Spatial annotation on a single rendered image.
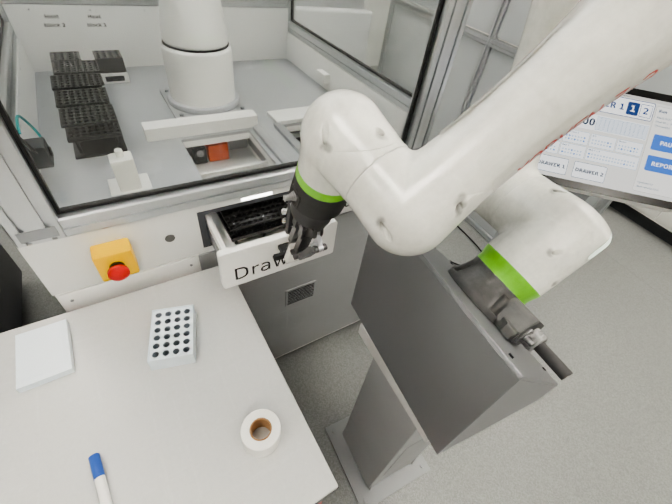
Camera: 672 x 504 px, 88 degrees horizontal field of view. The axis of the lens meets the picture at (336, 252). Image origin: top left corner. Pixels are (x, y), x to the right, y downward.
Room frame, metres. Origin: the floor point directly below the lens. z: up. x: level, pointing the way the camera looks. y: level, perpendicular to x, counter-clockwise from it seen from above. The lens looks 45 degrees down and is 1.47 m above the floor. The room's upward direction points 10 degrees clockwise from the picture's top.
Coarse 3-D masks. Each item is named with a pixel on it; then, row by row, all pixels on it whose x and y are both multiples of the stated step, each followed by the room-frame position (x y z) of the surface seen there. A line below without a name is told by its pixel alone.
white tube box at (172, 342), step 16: (192, 304) 0.44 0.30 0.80; (160, 320) 0.39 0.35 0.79; (176, 320) 0.40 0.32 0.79; (192, 320) 0.40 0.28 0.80; (160, 336) 0.35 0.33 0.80; (176, 336) 0.36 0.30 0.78; (192, 336) 0.36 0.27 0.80; (160, 352) 0.32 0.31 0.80; (176, 352) 0.33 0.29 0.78; (192, 352) 0.32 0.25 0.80; (160, 368) 0.30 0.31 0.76
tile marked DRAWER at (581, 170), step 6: (576, 162) 0.99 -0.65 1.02; (582, 162) 0.99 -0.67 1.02; (576, 168) 0.98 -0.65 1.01; (582, 168) 0.98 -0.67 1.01; (588, 168) 0.98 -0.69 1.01; (594, 168) 0.98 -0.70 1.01; (600, 168) 0.98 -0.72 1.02; (606, 168) 0.98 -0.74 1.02; (576, 174) 0.97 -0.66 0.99; (582, 174) 0.97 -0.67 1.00; (588, 174) 0.97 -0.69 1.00; (594, 174) 0.97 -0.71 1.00; (600, 174) 0.97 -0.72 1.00; (588, 180) 0.96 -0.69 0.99; (594, 180) 0.96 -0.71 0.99; (600, 180) 0.96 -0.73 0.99
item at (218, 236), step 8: (208, 216) 0.63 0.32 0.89; (216, 216) 0.70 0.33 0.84; (208, 224) 0.60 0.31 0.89; (216, 224) 0.67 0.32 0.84; (208, 232) 0.61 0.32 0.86; (216, 232) 0.58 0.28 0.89; (224, 232) 0.64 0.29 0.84; (272, 232) 0.67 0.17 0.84; (280, 232) 0.68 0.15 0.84; (216, 240) 0.56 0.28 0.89; (224, 240) 0.61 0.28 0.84; (240, 240) 0.62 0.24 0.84; (248, 240) 0.63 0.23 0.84; (216, 248) 0.56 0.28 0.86; (224, 248) 0.53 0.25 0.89
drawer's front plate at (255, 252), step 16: (336, 224) 0.65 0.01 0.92; (256, 240) 0.54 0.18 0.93; (272, 240) 0.55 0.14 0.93; (224, 256) 0.48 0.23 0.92; (240, 256) 0.50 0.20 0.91; (256, 256) 0.52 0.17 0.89; (320, 256) 0.63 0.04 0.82; (224, 272) 0.48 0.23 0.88; (240, 272) 0.50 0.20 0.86; (256, 272) 0.52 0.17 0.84; (272, 272) 0.55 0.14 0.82
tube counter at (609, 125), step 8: (592, 120) 1.07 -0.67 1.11; (600, 120) 1.07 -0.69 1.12; (608, 120) 1.07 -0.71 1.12; (616, 120) 1.07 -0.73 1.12; (624, 120) 1.07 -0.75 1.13; (592, 128) 1.05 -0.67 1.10; (600, 128) 1.05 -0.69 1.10; (608, 128) 1.06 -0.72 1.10; (616, 128) 1.06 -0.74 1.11; (624, 128) 1.06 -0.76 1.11; (632, 128) 1.06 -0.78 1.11; (640, 128) 1.06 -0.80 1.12; (648, 128) 1.06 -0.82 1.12; (624, 136) 1.04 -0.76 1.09; (632, 136) 1.04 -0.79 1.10; (640, 136) 1.04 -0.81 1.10
